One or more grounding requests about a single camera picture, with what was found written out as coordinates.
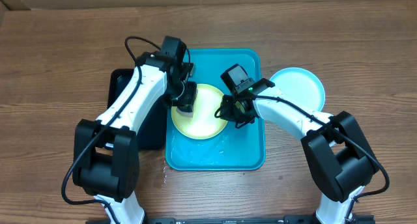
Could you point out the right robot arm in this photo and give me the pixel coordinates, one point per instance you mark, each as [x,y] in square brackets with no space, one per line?
[339,157]

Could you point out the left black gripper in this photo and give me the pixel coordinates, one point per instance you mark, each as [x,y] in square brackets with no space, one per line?
[189,96]

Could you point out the teal plastic tray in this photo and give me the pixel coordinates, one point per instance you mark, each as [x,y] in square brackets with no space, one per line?
[232,149]

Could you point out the black plastic tray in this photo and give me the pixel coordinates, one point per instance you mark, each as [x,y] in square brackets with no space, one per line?
[152,133]

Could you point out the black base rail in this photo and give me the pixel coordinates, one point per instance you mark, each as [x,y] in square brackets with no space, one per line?
[257,220]

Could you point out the yellow-green plate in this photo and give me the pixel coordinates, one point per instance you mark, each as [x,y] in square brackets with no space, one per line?
[202,124]

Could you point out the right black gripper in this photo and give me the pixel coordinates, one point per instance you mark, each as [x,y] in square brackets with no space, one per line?
[229,116]

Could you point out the light blue plate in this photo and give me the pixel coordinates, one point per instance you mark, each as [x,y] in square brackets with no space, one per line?
[301,86]

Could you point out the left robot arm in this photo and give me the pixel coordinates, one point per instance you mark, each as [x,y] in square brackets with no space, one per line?
[106,155]

